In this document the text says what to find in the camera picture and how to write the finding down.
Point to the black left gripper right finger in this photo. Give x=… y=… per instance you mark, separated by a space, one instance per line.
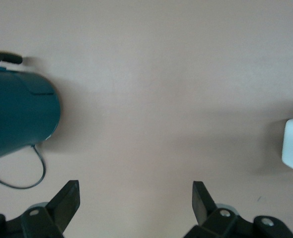
x=211 y=213

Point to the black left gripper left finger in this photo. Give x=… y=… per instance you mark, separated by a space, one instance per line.
x=59 y=210

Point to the dark teal cylindrical appliance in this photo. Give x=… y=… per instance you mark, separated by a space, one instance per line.
x=17 y=109

